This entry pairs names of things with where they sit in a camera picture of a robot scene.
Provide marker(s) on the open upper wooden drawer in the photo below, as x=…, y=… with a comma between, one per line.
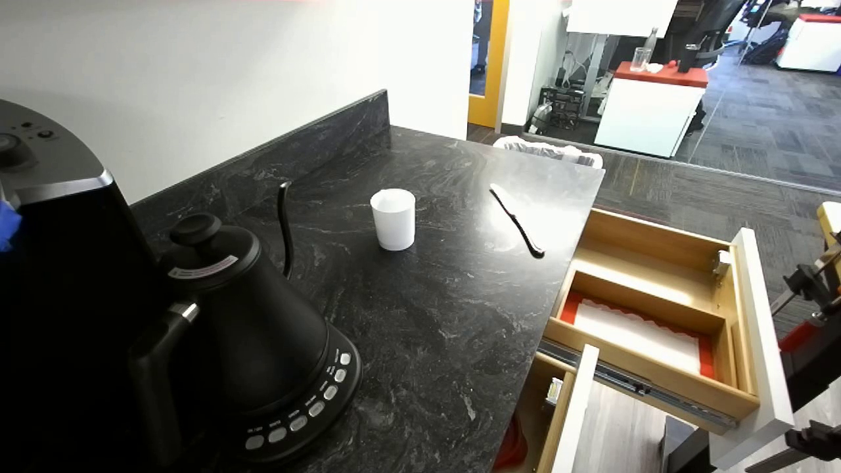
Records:
x=696, y=285

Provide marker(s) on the black gooseneck kettle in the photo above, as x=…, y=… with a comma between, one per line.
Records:
x=239, y=343

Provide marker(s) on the white mug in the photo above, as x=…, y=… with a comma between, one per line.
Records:
x=396, y=219

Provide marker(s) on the white cloth at counter edge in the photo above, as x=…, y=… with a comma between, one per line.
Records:
x=551, y=150

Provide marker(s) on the yellow door frame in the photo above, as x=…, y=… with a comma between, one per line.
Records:
x=488, y=60

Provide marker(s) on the white liner in drawer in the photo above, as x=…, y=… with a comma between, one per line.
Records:
x=641, y=334

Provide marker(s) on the open lower drawer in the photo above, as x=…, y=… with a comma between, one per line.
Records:
x=572, y=422

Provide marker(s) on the white cart with red top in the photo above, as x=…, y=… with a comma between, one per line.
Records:
x=651, y=109

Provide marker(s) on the black coffee machine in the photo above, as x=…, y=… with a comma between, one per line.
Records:
x=78, y=281

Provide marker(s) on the black kettle base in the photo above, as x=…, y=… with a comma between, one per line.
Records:
x=308, y=416

